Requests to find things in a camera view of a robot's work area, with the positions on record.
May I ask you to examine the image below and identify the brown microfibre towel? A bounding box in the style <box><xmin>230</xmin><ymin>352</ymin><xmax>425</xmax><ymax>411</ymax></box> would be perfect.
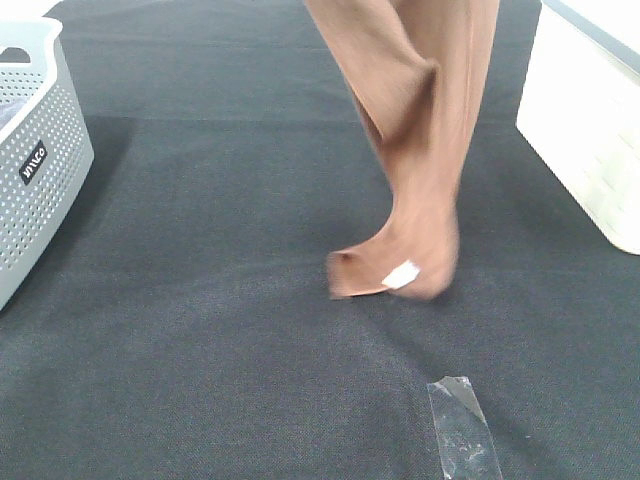
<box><xmin>307</xmin><ymin>1</ymin><xmax>500</xmax><ymax>299</ymax></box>

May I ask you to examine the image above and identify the black table mat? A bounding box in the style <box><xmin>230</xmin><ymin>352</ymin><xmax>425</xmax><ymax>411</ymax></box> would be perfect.
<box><xmin>1</xmin><ymin>1</ymin><xmax>639</xmax><ymax>479</ymax></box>

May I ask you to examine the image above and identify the clear tape strip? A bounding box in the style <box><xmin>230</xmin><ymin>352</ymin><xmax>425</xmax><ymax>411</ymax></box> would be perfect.
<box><xmin>427</xmin><ymin>376</ymin><xmax>503</xmax><ymax>480</ymax></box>

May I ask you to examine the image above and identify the grey perforated laundry basket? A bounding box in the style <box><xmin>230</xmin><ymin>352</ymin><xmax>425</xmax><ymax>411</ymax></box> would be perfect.
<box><xmin>1</xmin><ymin>17</ymin><xmax>94</xmax><ymax>303</ymax></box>

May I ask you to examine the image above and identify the white plastic storage bin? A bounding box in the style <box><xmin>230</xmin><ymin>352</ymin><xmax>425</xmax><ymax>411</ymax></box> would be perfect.
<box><xmin>516</xmin><ymin>1</ymin><xmax>639</xmax><ymax>255</ymax></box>

